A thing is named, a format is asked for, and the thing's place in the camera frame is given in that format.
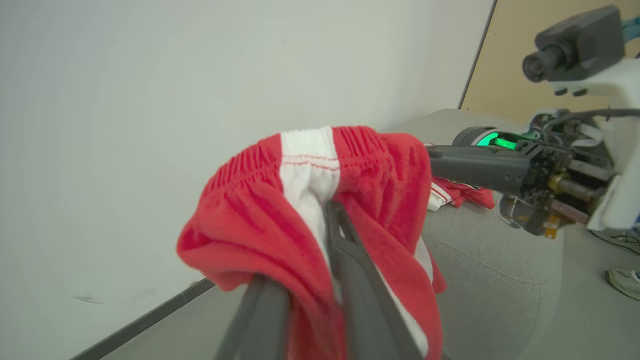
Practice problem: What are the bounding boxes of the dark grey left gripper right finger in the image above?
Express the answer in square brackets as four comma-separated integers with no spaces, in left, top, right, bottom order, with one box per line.
[324,200,426,360]

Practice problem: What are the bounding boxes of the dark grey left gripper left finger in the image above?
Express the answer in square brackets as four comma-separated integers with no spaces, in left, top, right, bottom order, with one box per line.
[214,274,292,360]

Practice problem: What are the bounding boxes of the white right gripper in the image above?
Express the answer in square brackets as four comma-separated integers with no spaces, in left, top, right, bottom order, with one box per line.
[425,57,640,240]

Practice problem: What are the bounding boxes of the red jersey with lettering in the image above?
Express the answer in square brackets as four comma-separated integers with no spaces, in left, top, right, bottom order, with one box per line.
[427,175,497,212]

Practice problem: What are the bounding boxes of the red shorts with white stripe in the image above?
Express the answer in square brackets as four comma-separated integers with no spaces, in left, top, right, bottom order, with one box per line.
[176,125,448,360]

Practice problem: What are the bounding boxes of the tan wooden panel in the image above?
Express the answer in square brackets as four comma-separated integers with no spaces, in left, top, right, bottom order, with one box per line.
[459,0,640,126]

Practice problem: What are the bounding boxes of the black baseboard strip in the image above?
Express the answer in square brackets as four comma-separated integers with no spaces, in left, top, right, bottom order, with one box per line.
[70,277,216,360]

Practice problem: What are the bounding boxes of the grey fabric sofa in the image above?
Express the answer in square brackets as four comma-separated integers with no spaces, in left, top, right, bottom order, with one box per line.
[385,108,566,360]

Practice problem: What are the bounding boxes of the white grey sneaker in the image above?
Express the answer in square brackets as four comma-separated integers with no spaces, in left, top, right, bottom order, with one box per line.
[590,227,640,256]
[605,268,640,301]

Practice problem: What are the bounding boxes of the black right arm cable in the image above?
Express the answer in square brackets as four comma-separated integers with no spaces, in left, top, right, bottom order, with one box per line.
[542,107,640,130]

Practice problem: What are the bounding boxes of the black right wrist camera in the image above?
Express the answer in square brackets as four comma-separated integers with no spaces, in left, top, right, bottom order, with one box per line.
[522,5,627,84]

